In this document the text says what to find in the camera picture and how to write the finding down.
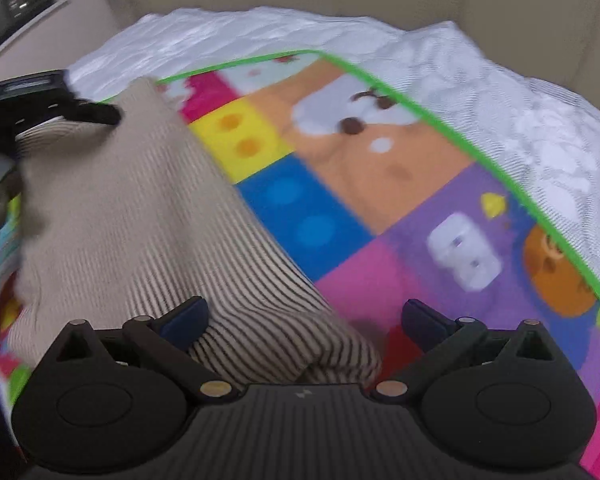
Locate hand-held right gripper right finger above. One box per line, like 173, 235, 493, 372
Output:
370, 298, 559, 401

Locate beige striped garment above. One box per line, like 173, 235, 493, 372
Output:
7, 77, 384, 389

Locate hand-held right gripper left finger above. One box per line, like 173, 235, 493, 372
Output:
47, 296, 239, 401

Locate colourful cartoon printed blanket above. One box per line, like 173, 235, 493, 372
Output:
0, 50, 600, 480

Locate white quilted bed cover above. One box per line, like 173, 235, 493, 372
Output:
67, 6, 600, 311

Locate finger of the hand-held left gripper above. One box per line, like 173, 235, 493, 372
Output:
71, 101, 124, 126

